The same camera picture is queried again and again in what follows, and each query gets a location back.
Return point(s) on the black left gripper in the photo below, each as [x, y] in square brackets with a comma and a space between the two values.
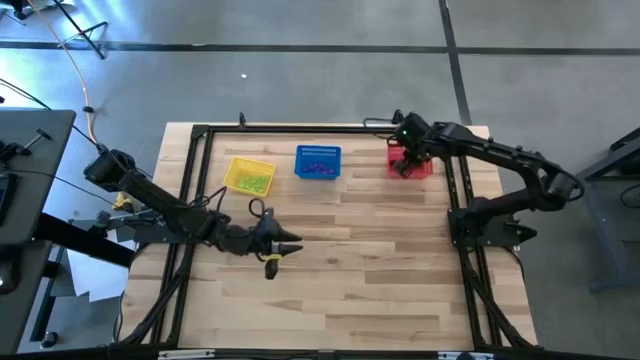
[247, 237]

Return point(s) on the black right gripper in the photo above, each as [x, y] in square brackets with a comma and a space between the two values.
[414, 140]

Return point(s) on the green plastic toy spider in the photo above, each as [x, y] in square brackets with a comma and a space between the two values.
[251, 188]
[243, 184]
[253, 180]
[261, 186]

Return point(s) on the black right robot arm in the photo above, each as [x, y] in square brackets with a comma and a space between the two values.
[520, 165]

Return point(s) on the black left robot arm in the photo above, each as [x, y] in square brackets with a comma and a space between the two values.
[150, 197]

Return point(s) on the red plastic basket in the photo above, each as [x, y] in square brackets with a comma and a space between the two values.
[425, 169]

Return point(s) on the blue plastic basket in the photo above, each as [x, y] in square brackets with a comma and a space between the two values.
[317, 152]

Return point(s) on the yellow plastic basket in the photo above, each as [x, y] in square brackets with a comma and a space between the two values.
[235, 167]

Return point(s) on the yellow connector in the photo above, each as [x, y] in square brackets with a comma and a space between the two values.
[122, 201]

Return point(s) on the white paper sheets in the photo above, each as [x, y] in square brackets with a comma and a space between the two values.
[95, 280]

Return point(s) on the black support beam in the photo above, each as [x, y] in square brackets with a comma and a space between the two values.
[85, 242]

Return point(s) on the blue-grey metal table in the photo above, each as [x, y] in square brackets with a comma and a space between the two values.
[610, 225]

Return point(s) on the grey side desk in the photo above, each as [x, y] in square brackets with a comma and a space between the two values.
[40, 190]

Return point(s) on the black caster wheel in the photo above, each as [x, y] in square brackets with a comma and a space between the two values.
[49, 340]

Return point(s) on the black clamp tool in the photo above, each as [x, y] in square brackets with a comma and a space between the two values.
[30, 142]

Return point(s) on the black floor stand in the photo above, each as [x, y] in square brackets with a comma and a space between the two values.
[80, 29]

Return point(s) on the black frame clamp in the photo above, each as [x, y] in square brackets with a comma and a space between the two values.
[242, 120]

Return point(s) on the silver frame bracket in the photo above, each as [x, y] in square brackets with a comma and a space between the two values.
[465, 356]
[186, 354]

